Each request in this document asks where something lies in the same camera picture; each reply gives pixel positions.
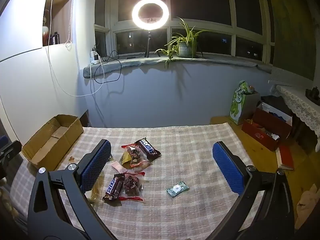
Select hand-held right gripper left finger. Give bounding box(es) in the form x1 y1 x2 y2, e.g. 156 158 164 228
27 139 118 240

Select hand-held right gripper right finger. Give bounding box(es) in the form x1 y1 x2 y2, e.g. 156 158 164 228
205 141 295 240

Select small pink packet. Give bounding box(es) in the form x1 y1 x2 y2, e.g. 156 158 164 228
111 161 127 174

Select brown chocolate bar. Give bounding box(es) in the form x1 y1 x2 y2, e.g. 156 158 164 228
102 174 125 203

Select cardboard box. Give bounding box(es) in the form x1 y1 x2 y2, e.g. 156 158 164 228
21 114 85 172

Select clear red-edged snack packet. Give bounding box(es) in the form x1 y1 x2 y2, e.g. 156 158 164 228
117 171 146 202
121 144 153 169

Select small black sachet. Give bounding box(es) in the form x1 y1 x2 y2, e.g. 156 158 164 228
135 137 162 160

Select green white snack packet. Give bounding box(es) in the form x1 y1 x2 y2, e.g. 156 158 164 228
166 183 190 198

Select amber clear wrapper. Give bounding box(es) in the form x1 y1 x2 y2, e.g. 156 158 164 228
86 175 105 203

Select golden candy wrapper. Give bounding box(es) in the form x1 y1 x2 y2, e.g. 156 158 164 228
119 151 133 167

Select plaid tablecloth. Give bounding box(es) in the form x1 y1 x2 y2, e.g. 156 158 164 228
5 122 278 240

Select red box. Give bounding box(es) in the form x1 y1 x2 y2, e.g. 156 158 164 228
241 102 293 152

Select red book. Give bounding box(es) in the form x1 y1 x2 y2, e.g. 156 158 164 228
275 144 295 171

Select green printed bag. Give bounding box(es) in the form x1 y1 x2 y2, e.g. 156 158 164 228
229 80 255 125

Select brown storage carton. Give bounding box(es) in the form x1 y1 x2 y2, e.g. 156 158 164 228
241 91 260 125

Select beige cloth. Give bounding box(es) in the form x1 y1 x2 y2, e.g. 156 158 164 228
296 184 320 229

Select white lace cloth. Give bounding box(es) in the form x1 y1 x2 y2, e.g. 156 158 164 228
275 85 320 138

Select grey windowsill cover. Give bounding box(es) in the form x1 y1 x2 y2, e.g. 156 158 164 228
83 55 273 79

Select white charger plugs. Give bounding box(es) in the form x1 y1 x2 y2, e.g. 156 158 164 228
90 50 102 65

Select dark figurine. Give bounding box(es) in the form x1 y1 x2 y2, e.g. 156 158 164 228
305 86 320 100

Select potted spider plant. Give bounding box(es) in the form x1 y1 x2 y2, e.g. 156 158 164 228
156 17 213 69

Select black tripod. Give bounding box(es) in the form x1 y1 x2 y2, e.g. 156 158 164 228
143 31 163 58

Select black cable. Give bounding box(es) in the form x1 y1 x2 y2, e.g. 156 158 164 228
94 50 137 84

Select window frame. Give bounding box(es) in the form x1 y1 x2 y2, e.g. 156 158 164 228
94 0 275 65

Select white cable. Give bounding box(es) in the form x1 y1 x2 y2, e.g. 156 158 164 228
47 0 105 97

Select wooden wall shelf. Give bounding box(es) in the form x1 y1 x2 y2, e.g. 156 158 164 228
43 0 75 47

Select ring light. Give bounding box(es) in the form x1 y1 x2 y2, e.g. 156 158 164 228
132 0 172 32

